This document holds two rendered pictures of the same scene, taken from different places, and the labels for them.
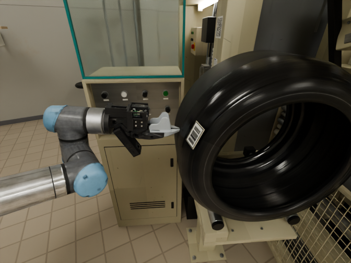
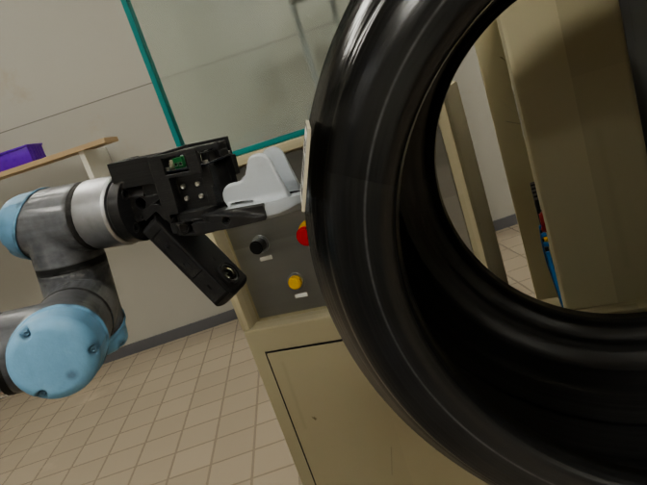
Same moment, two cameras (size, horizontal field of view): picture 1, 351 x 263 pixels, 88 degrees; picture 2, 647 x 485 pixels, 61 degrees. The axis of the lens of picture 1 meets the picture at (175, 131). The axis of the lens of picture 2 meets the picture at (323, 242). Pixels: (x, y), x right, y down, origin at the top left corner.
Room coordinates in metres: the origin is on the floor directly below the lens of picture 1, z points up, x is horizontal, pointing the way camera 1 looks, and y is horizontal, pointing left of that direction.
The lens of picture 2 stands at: (0.01, -0.22, 1.31)
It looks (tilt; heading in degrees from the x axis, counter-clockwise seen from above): 13 degrees down; 26
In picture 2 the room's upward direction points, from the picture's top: 19 degrees counter-clockwise
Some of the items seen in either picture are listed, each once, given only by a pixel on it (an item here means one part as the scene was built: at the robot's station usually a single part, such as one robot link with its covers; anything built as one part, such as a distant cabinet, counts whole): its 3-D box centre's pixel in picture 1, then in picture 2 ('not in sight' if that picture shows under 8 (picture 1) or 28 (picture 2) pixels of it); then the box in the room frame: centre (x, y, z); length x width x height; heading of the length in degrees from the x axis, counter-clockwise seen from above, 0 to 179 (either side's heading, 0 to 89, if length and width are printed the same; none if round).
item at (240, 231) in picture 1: (234, 202); not in sight; (0.58, -0.28, 0.80); 0.37 x 0.36 x 0.02; 94
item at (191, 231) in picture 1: (205, 242); not in sight; (0.83, -0.24, 0.01); 0.27 x 0.27 x 0.02; 4
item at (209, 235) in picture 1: (205, 198); not in sight; (0.57, -0.14, 0.83); 0.36 x 0.09 x 0.06; 4
